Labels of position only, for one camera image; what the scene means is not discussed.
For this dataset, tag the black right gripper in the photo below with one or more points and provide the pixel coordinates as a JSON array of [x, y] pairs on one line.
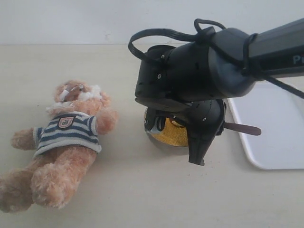
[[175, 82]]

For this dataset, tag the dark brown wooden spoon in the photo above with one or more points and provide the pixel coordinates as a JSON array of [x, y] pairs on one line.
[[241, 128]]

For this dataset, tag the tan teddy bear striped shirt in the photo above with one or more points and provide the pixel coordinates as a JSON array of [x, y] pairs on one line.
[[64, 149]]

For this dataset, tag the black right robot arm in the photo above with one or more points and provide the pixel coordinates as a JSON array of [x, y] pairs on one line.
[[237, 60]]

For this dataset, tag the yellow millet grain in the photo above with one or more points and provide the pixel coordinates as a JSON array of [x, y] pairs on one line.
[[173, 134]]

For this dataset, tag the steel bowl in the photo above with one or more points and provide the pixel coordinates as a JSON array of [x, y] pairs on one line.
[[164, 145]]

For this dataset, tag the white rectangular plastic tray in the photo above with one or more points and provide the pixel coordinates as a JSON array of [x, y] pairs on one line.
[[280, 116]]

